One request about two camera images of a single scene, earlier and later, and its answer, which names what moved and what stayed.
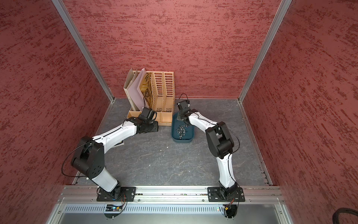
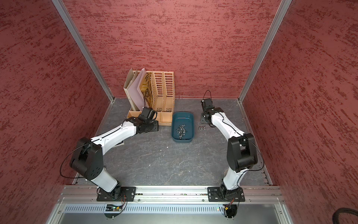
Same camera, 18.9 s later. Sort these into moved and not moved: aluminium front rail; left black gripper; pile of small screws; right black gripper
Moved: right black gripper
Not moved: left black gripper; aluminium front rail; pile of small screws
